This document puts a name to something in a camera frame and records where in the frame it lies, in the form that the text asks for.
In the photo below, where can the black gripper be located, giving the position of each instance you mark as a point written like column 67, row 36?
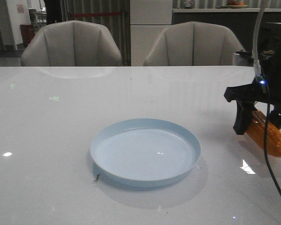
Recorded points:
column 266, row 87

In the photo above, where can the orange plastic corn cob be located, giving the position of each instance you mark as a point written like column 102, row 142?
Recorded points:
column 256, row 131

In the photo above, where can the light blue round plate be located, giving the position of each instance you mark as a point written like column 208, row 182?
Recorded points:
column 145, row 152

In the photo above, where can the grey counter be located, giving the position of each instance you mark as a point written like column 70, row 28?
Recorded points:
column 240, row 21

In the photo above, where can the right beige leather chair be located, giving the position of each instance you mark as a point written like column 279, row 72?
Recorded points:
column 194, row 44

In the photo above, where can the beige leather chair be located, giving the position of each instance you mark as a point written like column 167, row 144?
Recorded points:
column 194, row 44
column 72, row 44

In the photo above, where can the fruit bowl on counter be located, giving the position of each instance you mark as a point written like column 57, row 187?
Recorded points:
column 235, row 4

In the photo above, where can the white cabinet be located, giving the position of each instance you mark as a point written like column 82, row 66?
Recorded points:
column 147, row 19

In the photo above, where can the left beige leather chair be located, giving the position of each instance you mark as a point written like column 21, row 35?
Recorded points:
column 72, row 44

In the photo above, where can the red barrier belt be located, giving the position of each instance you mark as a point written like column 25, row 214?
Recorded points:
column 96, row 14

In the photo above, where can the person in dark clothes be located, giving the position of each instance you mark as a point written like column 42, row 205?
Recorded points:
column 53, row 11

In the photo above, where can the red bin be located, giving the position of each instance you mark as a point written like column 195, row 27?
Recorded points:
column 27, row 33

